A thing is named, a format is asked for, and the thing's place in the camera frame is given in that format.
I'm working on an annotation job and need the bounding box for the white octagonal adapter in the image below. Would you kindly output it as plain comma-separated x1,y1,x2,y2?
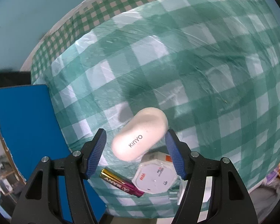
132,152,178,194

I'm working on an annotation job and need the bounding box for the white oval earbuds case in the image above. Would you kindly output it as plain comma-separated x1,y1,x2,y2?
112,107,168,162

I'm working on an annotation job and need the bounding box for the blue cardboard box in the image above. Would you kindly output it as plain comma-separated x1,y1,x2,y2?
0,85,106,223

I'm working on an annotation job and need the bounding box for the white cube charger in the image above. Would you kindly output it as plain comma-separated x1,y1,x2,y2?
169,180,188,206

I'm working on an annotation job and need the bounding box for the pink gold battery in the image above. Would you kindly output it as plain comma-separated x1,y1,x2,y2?
99,168,144,198

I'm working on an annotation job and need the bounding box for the green checkered plastic tablecloth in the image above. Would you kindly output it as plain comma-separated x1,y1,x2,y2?
31,0,280,218

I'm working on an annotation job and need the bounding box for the green beige checkered cloth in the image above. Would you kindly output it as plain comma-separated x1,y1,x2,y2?
25,0,155,82

